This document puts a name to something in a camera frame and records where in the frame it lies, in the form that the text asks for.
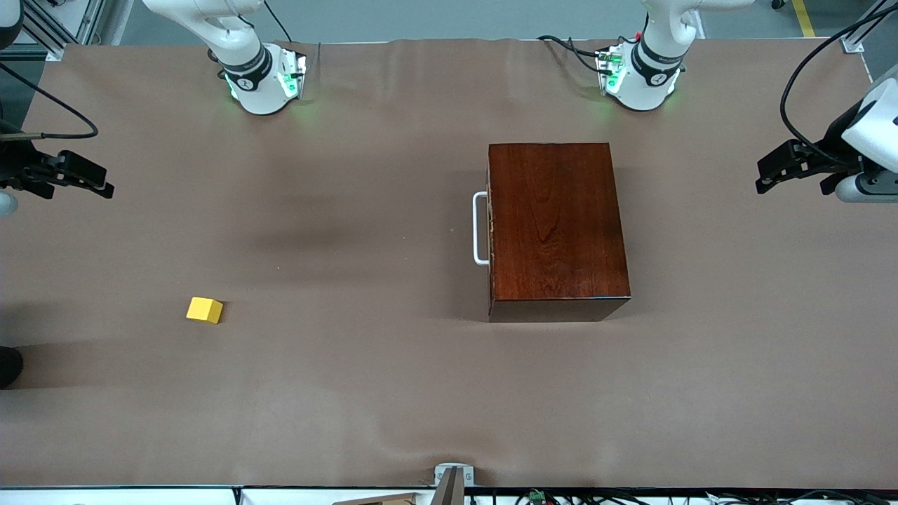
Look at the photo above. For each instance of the black shoe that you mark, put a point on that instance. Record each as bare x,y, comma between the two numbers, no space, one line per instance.
8,366

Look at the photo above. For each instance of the brown table mat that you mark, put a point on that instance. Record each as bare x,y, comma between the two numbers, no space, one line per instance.
351,386

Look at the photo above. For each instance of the grey metal bracket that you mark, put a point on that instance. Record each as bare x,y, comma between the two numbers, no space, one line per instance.
468,477

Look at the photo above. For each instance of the grey camera pole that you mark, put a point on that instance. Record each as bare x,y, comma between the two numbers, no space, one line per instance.
450,491

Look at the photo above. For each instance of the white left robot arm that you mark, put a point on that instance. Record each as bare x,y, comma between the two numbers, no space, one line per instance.
649,88

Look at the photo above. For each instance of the aluminium frame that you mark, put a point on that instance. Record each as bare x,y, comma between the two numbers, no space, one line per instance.
70,21

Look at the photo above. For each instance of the dark brown wooden cabinet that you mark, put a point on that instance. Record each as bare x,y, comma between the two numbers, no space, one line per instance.
554,224

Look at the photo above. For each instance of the yellow block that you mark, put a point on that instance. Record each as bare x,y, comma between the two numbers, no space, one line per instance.
203,310

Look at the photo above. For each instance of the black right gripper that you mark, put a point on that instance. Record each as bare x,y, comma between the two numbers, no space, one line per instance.
15,165

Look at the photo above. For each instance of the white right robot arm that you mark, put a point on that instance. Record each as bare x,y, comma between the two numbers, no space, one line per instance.
256,91

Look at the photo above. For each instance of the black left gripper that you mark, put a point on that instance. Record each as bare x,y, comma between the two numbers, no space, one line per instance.
833,144

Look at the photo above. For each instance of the aluminium profile with foot plate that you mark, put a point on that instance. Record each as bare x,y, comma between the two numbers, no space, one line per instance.
852,43

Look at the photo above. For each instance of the tan board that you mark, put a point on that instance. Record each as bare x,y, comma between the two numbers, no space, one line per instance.
382,500

